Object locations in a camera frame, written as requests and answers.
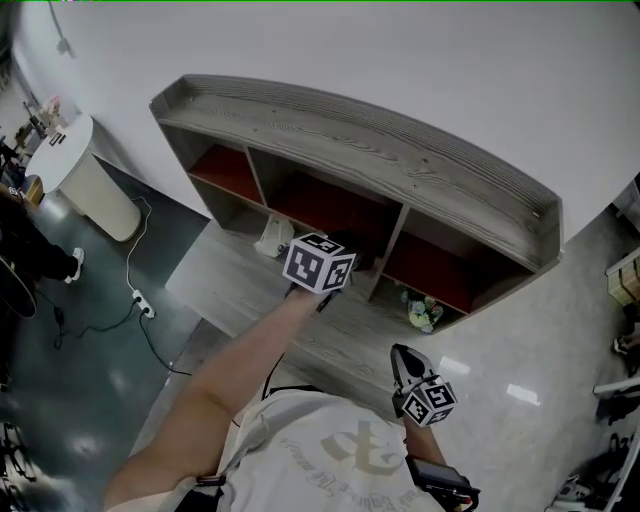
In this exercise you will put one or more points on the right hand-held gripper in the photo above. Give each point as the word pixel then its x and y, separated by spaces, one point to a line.
pixel 430 402

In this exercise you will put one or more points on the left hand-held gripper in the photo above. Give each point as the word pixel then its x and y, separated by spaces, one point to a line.
pixel 315 265

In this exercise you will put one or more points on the grey wooden shelf unit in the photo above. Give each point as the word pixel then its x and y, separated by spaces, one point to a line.
pixel 375 150

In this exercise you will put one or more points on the person's left forearm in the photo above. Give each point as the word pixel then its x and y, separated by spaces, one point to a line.
pixel 225 380

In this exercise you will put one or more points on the person's right forearm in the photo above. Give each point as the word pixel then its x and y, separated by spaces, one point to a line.
pixel 425 442

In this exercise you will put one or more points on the white plastic bag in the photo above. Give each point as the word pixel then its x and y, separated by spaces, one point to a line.
pixel 275 235

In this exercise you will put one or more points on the person's white printed shirt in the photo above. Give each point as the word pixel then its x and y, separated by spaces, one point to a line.
pixel 310 450

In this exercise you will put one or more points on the white power strip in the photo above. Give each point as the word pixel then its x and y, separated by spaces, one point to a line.
pixel 144 306

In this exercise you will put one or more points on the round white table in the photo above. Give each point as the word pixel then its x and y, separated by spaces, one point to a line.
pixel 75 165

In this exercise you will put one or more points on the black and white card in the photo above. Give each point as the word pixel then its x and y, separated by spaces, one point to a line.
pixel 59 139

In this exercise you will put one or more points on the small cardboard box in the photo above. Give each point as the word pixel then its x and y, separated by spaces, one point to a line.
pixel 34 189

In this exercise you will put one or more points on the black round seat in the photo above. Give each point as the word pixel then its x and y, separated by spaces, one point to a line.
pixel 17 290

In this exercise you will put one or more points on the grey wall conduit box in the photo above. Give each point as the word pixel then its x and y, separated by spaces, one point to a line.
pixel 64 46

